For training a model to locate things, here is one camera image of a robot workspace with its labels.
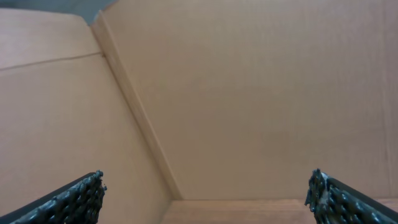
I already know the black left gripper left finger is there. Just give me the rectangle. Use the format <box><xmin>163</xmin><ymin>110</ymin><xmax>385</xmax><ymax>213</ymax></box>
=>
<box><xmin>1</xmin><ymin>170</ymin><xmax>106</xmax><ymax>224</ymax></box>

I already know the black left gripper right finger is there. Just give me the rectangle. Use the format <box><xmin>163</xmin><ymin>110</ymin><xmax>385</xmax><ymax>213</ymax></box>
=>
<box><xmin>305</xmin><ymin>169</ymin><xmax>397</xmax><ymax>224</ymax></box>

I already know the cardboard back panel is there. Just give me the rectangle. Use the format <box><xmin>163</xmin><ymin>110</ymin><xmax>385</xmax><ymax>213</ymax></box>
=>
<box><xmin>91</xmin><ymin>0</ymin><xmax>397</xmax><ymax>200</ymax></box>

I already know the cardboard side panel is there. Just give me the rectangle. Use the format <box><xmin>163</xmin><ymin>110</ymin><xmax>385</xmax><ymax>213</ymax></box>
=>
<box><xmin>1</xmin><ymin>9</ymin><xmax>171</xmax><ymax>224</ymax></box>

